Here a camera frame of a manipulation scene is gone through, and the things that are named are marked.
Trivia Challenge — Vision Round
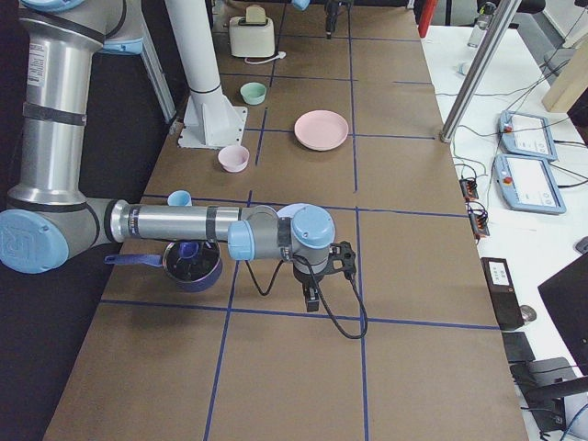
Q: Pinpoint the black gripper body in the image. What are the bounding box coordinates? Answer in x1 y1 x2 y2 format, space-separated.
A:
293 261 333 294
324 0 342 22

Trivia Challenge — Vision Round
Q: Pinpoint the pink plate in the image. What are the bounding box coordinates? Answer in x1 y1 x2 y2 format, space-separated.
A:
294 110 349 152

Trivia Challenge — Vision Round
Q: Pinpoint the blue plate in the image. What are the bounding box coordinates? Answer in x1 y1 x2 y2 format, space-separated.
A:
277 203 309 219

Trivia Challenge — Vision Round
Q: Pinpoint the bread slice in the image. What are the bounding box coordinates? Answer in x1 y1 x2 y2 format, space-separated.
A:
245 5 267 26

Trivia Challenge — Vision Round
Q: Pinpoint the cream toaster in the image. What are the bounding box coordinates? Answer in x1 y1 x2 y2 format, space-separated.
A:
229 17 276 58

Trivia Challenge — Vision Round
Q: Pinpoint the green bowl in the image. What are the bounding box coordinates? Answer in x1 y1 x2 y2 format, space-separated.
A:
240 82 267 106

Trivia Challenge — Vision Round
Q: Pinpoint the dark blue saucepan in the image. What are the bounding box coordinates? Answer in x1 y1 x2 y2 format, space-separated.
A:
104 241 223 292

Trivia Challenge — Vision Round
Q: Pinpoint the blue scoop in saucepan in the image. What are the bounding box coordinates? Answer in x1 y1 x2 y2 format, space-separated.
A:
178 242 200 259

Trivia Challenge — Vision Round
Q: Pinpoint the pink bowl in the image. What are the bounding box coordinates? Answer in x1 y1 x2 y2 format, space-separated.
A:
218 145 250 173

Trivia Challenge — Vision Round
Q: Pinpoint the small blue cup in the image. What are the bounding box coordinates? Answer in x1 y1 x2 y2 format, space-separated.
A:
167 190 192 207

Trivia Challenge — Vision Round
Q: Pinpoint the water bottle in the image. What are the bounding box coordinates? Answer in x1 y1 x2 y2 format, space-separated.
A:
467 1 496 48

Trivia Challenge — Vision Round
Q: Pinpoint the white pole with base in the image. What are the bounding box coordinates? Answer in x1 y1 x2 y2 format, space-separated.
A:
165 0 248 150

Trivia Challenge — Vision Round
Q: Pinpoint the lower orange connector board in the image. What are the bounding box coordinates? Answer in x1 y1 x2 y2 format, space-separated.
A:
468 207 490 240

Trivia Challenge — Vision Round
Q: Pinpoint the orange connector board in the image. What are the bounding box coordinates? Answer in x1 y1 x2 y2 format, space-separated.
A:
468 207 490 240
459 177 479 201

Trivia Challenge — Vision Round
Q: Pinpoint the upper orange connector board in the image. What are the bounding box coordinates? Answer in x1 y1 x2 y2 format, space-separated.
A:
459 177 479 201

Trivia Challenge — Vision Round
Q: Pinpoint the black box with label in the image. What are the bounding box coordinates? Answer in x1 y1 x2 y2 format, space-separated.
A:
481 257 524 331

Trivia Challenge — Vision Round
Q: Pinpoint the upper teach pendant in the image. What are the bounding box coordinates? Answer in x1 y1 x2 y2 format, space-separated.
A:
498 110 558 162

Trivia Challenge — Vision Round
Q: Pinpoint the teach pendant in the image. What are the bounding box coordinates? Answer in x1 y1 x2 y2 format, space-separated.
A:
493 153 567 215
498 110 558 162

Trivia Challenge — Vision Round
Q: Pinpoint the lower teach pendant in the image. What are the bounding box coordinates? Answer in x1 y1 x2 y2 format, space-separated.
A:
493 153 567 215

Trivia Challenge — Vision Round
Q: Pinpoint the wooden board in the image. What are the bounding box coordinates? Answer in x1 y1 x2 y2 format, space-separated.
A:
542 34 587 113

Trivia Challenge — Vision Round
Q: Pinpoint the black monitor corner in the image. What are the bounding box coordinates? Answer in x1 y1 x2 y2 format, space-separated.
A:
538 254 588 374

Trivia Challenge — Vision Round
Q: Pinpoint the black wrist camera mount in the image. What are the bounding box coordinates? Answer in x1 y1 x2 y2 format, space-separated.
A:
325 241 356 281

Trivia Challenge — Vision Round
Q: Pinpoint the white power plug cable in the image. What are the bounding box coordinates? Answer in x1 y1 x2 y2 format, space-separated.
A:
243 50 288 64

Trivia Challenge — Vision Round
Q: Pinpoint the black camera cable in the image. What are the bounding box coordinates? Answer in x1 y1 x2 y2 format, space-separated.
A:
243 258 368 340

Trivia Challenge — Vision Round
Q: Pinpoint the aluminium frame post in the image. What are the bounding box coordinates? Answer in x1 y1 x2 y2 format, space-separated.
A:
439 0 521 143

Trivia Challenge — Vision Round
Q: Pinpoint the black stand bracket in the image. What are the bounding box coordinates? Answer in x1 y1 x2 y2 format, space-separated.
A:
502 332 587 440

